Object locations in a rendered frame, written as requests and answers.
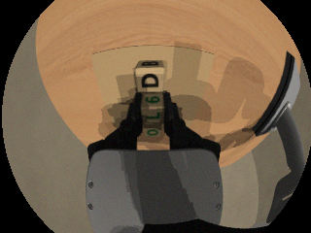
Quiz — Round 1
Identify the beige letter block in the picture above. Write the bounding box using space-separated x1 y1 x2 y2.
141 94 165 122
135 60 164 92
143 122 161 137

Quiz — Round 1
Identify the tan flat mat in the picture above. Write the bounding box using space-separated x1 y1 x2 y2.
91 45 215 129

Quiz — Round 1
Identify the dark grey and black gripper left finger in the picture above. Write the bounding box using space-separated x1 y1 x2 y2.
87 93 143 160

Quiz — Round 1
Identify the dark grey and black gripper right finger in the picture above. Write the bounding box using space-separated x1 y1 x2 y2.
163 92 221 162

